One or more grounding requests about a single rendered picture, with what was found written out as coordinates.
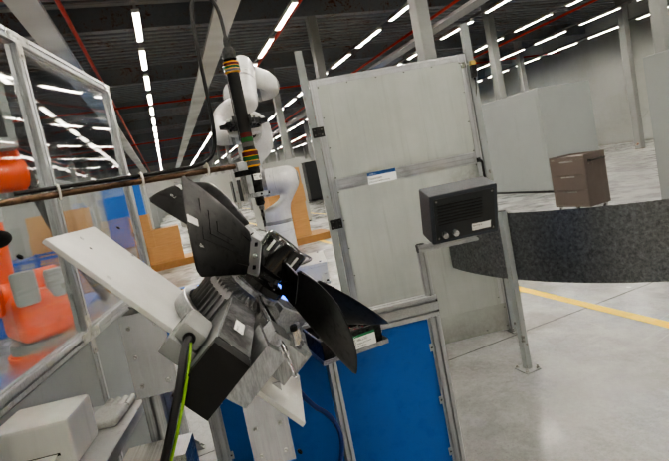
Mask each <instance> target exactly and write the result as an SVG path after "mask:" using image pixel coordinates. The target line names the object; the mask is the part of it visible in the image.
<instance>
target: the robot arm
mask: <svg viewBox="0 0 669 461"><path fill-rule="evenodd" d="M236 57H237V61H239V64H240V69H241V72H240V73H239V74H240V79H241V84H242V88H243V93H244V98H245V103H246V107H247V112H248V118H249V123H250V126H251V131H252V134H253V139H254V144H255V148H256V149H257V150H258V155H259V159H260V164H261V165H260V166H259V167H260V171H261V176H262V181H263V182H262V184H263V188H264V191H265V190H271V194H269V195H265V196H264V198H265V197H270V196H275V195H280V198H279V200H278V201H277V202H276V203H274V204H273V205H271V206H270V207H268V208H267V209H266V210H265V211H264V212H265V220H266V225H267V226H266V231H267V232H268V231H269V230H274V231H276V232H277V233H279V234H280V235H282V236H283V237H285V238H286V239H287V240H288V241H290V242H291V243H292V244H293V245H295V246H296V247H297V248H298V244H297V239H296V234H295V229H294V224H293V219H292V214H291V202H292V199H293V197H294V195H295V193H296V191H297V188H298V186H299V183H300V177H299V174H298V172H297V171H296V170H295V169H294V168H293V167H291V166H289V165H284V166H278V167H273V168H267V169H262V163H263V161H264V160H265V159H266V158H267V157H268V155H269V154H270V153H271V151H272V148H273V136H272V131H271V127H270V124H269V122H268V118H267V117H264V116H262V115H260V114H258V113H256V112H255V109H256V108H257V106H258V102H261V101H266V100H270V99H272V98H274V97H275V96H276V95H277V94H278V92H279V89H280V86H279V82H278V80H277V79H276V77H275V76H274V75H273V74H271V73H270V72H268V71H266V70H264V69H261V68H258V67H255V66H254V64H253V63H252V61H251V60H250V59H249V58H248V57H246V56H244V55H239V56H236ZM223 99H224V102H223V103H221V104H220V105H219V106H218V107H217V108H216V110H215V111H214V114H213V116H214V122H215V128H216V138H217V145H219V146H227V145H236V144H242V143H241V141H240V140H239V135H238V131H237V126H236V122H235V118H234V113H233V108H232V104H231V99H230V94H229V90H228V85H226V86H225V87H224V89H223Z"/></svg>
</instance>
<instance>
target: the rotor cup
mask: <svg viewBox="0 0 669 461"><path fill-rule="evenodd" d="M273 240H275V241H276V242H275V243H274V245H273V246H272V247H271V248H270V250H269V251H268V250H267V248H268V247H269V245H270V244H271V243H272V242H273ZM261 242H262V252H261V264H260V274H259V276H258V277H255V276H252V275H249V274H246V275H240V276H241V277H242V278H243V279H244V280H245V281H247V282H248V283H249V284H250V285H251V286H252V287H254V288H255V289H256V290H258V291H259V292H261V293H262V294H264V295H265V296H267V297H269V298H271V299H273V300H276V301H278V300H280V299H281V298H282V296H283V294H282V293H281V288H280V287H279V285H278V284H279V283H280V282H281V281H282V273H283V262H285V263H288V264H289V265H291V264H292V263H293V262H294V260H295V259H296V258H299V259H298V260H297V261H296V263H295V264H294V265H293V266H292V268H293V269H294V270H295V271H297V270H298V268H299V267H300V266H301V265H302V263H303V262H304V261H305V259H306V257H305V255H304V253H303V252H301V251H300V250H299V249H298V248H297V247H296V246H295V245H293V244H292V243H291V242H290V241H288V240H287V239H286V238H285V237H283V236H282V235H280V234H279V233H277V232H276V231H274V230H269V231H268V232H267V233H266V235H265V236H264V237H263V238H262V240H261ZM285 242H287V243H289V244H290V246H291V247H290V246H289V245H288V244H286V243H285Z"/></svg>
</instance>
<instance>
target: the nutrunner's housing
mask: <svg viewBox="0 0 669 461"><path fill-rule="evenodd" d="M223 45H224V48H223V50H222V56H223V61H224V62H227V61H232V60H237V57H236V53H235V50H234V48H233V47H231V45H230V40H229V38H228V37H227V36H225V37H223ZM259 166H260V165H258V166H253V167H248V169H251V172H252V175H251V177H252V182H253V187H254V192H255V193H256V192H261V191H264V188H263V184H262V182H263V181H262V176H261V171H260V167H259ZM264 196H265V195H264ZM264 196H260V197H254V198H255V201H256V205H257V206H259V205H264V204H265V200H264Z"/></svg>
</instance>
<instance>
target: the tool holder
mask: <svg viewBox="0 0 669 461"><path fill-rule="evenodd" d="M235 165H236V169H233V172H234V175H235V178H238V177H240V180H241V184H242V189H243V194H244V195H246V198H247V199H249V198H254V197H260V196H264V195H269V194H271V190H265V191H261V192H256V193H255V192H254V187H253V182H252V177H251V175H252V172H251V169H248V166H247V162H239V163H235Z"/></svg>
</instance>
